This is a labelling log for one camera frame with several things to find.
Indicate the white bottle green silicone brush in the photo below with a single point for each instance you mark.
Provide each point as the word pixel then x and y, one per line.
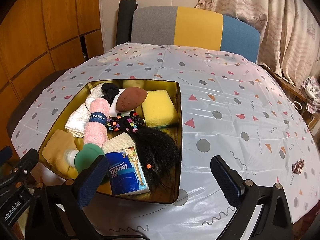
pixel 90 155

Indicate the wooden side chair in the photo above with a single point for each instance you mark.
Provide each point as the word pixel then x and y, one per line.
pixel 287 82

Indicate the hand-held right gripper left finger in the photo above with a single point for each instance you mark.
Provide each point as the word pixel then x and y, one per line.
pixel 93 177

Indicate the brown makeup sponge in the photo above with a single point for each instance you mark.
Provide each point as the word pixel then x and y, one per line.
pixel 130 100

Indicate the black hair piece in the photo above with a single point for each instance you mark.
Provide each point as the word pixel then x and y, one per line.
pixel 155 145

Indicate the beige patterned curtain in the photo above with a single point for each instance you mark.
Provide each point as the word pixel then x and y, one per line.
pixel 287 17

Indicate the pink towel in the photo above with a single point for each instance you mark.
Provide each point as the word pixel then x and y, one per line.
pixel 96 135

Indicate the yellow cloth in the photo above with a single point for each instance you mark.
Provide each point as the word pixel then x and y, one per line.
pixel 57 150

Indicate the blue tissue pack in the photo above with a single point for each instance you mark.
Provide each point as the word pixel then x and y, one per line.
pixel 127 177

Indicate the cream cloth stack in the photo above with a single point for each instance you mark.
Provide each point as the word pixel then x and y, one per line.
pixel 120 142

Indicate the black scrunchie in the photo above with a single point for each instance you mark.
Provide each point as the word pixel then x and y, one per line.
pixel 110 90

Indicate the wooden wardrobe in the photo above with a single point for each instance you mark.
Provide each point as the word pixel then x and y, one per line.
pixel 37 30

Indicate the black rolled mat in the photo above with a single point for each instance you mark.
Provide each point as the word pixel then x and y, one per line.
pixel 123 22

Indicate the gold rectangular tin box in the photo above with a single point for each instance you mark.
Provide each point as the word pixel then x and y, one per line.
pixel 176 105

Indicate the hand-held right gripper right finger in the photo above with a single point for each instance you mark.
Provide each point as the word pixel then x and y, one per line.
pixel 225 180

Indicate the pink scrunchie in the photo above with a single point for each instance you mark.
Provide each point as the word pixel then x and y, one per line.
pixel 297 166

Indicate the white microfiber cloth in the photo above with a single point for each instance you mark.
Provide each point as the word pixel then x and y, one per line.
pixel 75 120

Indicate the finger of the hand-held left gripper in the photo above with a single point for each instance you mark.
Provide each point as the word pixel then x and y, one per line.
pixel 25 162
pixel 5 156

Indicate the yellow sponge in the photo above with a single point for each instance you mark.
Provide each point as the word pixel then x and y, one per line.
pixel 158 107

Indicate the tricolour chair back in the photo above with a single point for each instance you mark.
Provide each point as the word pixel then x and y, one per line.
pixel 197 27

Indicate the floral cloth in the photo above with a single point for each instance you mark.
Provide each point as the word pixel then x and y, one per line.
pixel 312 90

